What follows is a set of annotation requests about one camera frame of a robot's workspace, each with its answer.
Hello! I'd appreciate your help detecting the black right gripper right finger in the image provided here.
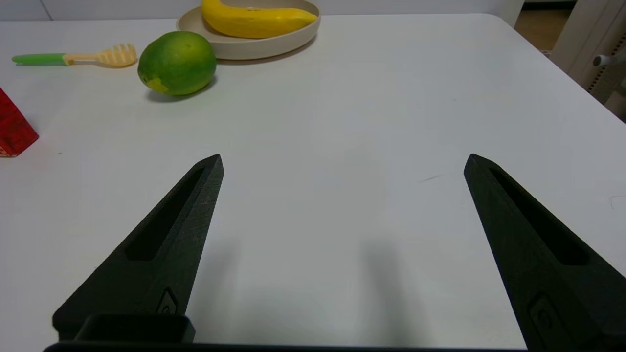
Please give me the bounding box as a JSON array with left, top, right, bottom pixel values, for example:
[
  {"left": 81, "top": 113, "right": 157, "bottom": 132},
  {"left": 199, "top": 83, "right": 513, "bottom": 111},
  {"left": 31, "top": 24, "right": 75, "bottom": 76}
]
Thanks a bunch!
[{"left": 464, "top": 154, "right": 626, "bottom": 352}]

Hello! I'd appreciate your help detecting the green lime fruit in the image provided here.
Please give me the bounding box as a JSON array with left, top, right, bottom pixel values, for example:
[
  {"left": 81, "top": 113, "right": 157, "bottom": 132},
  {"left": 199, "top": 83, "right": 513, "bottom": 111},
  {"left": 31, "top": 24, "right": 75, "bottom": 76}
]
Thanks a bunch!
[{"left": 137, "top": 31, "right": 217, "bottom": 96}]

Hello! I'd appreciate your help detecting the grey table crank handle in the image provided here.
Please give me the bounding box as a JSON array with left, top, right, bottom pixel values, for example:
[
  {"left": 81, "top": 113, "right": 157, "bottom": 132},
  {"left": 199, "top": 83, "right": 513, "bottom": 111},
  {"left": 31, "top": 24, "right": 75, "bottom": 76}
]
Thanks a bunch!
[{"left": 593, "top": 51, "right": 626, "bottom": 68}]

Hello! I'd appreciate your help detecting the brown round plate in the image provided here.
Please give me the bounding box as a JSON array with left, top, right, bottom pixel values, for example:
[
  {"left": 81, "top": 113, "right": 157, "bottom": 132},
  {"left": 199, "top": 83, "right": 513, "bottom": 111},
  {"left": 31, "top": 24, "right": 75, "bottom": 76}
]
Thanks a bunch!
[{"left": 176, "top": 0, "right": 321, "bottom": 61}]

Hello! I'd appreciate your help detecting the green-handled beige pasta spoon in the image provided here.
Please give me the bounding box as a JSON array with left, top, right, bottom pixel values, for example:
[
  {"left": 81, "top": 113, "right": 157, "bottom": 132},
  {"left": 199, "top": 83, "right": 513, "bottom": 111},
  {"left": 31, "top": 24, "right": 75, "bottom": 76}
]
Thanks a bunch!
[{"left": 12, "top": 44, "right": 137, "bottom": 68}]

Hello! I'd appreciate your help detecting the yellow banana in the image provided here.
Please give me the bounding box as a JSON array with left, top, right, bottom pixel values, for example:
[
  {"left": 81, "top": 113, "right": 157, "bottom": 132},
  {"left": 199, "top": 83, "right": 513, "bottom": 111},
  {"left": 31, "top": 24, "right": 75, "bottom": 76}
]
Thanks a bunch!
[{"left": 201, "top": 0, "right": 318, "bottom": 39}]

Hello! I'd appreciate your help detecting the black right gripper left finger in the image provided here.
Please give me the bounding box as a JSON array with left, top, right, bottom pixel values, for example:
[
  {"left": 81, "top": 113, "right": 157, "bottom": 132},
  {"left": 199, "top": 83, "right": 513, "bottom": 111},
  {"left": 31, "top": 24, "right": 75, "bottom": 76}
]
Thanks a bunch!
[{"left": 52, "top": 154, "right": 224, "bottom": 341}]

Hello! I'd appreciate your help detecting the red milk carton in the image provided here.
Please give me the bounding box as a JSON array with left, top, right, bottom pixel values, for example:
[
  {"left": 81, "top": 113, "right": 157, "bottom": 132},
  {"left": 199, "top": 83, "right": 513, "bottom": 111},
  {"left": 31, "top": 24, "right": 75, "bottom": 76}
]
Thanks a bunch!
[{"left": 0, "top": 87, "right": 40, "bottom": 158}]

